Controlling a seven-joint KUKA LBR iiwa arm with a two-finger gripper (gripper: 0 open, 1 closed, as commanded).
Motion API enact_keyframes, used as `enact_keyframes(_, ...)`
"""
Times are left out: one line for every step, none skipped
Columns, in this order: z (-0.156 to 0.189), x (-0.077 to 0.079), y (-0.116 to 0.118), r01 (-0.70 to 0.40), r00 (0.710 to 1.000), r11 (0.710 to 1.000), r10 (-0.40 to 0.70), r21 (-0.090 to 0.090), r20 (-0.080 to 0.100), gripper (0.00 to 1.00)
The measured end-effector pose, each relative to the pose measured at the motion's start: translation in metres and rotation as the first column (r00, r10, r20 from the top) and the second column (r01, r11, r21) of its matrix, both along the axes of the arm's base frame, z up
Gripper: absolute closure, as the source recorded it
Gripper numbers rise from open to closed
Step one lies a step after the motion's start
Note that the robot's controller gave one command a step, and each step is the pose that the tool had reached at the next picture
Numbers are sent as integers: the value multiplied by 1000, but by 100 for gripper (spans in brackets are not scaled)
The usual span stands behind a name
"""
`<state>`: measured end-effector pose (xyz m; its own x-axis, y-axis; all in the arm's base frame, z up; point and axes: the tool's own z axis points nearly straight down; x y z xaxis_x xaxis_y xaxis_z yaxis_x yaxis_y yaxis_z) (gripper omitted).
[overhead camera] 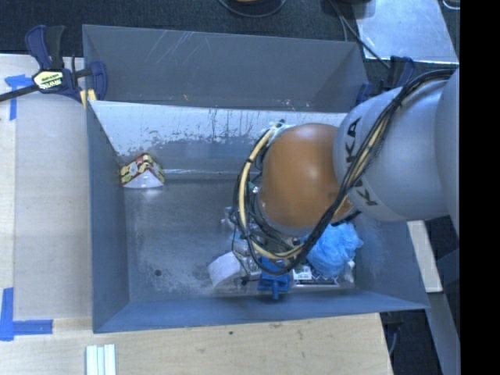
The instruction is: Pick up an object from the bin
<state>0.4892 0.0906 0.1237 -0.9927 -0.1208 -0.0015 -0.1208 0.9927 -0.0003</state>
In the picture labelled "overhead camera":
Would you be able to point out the blue crumpled plastic bag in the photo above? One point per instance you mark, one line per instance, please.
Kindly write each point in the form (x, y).
(332, 248)

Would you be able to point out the pale wood board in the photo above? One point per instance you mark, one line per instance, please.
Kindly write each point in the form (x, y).
(51, 209)

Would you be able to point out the black packet with white print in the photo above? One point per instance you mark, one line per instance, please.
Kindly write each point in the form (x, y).
(314, 276)

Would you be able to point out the blue plastic toy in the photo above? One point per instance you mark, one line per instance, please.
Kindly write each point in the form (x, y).
(274, 283)

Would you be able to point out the grey metal bin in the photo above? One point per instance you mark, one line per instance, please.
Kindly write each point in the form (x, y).
(176, 229)

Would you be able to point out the red and yellow patterned box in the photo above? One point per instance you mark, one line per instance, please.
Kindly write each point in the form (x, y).
(140, 168)

